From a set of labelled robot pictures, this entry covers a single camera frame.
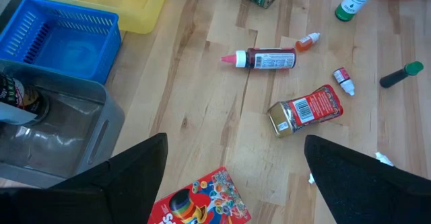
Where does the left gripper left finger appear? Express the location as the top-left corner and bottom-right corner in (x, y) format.
(0, 132), (168, 224)

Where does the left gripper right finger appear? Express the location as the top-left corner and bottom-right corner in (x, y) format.
(304, 134), (431, 224)

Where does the red smoked paprika tin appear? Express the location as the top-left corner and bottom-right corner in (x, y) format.
(267, 84), (345, 139)

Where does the dark green bottle green cap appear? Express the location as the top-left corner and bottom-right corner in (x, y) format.
(379, 61), (425, 89)

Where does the furikake jar tan lid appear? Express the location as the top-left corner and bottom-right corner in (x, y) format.
(0, 71), (51, 126)

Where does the orange dropper bottle white cap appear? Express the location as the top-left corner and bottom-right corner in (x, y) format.
(294, 32), (321, 52)

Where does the grey plastic bin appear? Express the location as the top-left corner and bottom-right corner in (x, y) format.
(0, 59), (126, 188)

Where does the red froot loops box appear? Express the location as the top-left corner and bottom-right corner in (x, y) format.
(147, 165), (253, 224)

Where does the red dropper bottle white cap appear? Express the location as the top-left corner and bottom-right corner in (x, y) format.
(332, 67), (356, 97)

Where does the blue plastic basket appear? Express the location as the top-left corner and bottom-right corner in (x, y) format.
(0, 0), (122, 85)

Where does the yellow plastic bin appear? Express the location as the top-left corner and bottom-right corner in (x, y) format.
(30, 0), (168, 35)

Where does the green food colouring bottle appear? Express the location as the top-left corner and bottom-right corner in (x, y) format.
(334, 0), (384, 22)

